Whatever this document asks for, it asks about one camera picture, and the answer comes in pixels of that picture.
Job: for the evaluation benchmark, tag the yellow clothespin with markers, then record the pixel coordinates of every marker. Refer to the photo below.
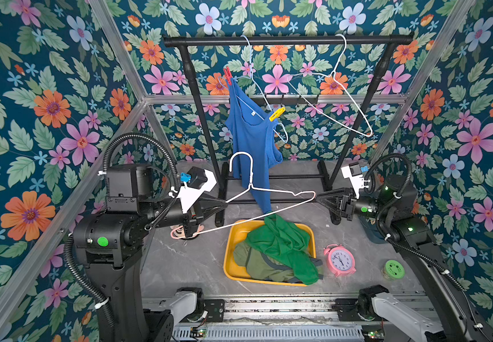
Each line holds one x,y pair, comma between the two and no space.
277,114

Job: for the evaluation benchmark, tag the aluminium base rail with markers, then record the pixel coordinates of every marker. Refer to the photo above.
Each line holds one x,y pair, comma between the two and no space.
316,308

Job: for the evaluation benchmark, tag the blue tank top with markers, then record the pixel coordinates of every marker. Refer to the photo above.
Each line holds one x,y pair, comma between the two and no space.
253,137

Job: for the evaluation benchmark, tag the olive green tank top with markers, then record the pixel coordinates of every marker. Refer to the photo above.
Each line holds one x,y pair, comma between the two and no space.
293,267

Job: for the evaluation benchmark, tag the green tape roll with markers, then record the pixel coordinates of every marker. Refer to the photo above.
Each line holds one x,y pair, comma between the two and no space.
393,270

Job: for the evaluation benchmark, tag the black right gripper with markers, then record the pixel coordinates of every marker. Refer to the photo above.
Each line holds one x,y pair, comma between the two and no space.
346,204

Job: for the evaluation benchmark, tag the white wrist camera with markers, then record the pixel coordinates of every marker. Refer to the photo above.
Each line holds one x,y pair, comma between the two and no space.
356,174
191,186

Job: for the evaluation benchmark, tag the yellow plastic tray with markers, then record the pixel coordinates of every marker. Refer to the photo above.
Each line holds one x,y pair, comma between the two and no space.
239,232

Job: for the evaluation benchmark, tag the pink clothespin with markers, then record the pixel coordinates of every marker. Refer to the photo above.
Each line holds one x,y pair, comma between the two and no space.
228,75

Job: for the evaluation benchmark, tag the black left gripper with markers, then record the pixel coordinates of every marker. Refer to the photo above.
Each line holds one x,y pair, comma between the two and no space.
195,214

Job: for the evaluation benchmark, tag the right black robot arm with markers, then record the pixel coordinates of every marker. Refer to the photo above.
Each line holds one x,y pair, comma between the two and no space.
386,194

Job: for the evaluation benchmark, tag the light blue wire hanger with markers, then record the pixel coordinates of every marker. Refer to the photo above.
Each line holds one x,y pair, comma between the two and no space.
250,75

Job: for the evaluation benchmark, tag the pink wire hanger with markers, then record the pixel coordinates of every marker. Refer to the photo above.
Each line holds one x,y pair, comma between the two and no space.
234,200

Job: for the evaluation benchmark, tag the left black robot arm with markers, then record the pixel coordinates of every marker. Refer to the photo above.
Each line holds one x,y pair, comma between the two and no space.
104,252

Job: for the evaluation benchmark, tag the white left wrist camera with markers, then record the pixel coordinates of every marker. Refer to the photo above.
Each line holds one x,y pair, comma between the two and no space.
191,186

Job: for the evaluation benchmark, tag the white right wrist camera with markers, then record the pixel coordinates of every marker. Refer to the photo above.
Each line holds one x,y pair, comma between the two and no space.
356,174

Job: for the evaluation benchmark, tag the pink alarm clock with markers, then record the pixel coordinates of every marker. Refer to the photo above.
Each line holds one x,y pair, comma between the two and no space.
340,261

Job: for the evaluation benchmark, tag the white ventilation grille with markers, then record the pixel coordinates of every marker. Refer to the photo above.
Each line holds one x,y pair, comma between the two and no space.
269,333

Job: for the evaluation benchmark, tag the black clothes rack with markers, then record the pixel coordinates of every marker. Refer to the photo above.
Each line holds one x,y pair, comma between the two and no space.
222,173

